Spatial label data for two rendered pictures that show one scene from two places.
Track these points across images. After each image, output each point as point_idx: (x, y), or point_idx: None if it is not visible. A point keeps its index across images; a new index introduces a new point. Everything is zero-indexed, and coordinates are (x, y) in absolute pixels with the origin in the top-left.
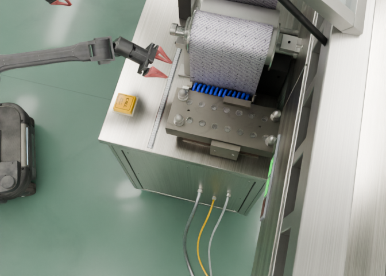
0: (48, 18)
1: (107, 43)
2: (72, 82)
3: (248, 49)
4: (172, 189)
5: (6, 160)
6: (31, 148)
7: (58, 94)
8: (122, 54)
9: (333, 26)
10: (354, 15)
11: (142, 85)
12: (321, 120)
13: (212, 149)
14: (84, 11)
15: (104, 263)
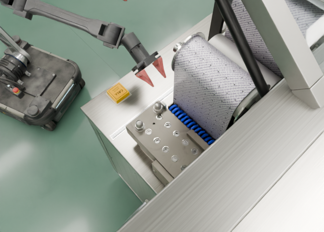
0: (140, 26)
1: (117, 31)
2: (126, 73)
3: (222, 91)
4: (133, 186)
5: (45, 97)
6: (68, 99)
7: (112, 76)
8: (125, 46)
9: (285, 79)
10: (319, 75)
11: (141, 87)
12: (174, 188)
13: (154, 169)
14: (165, 34)
15: (60, 210)
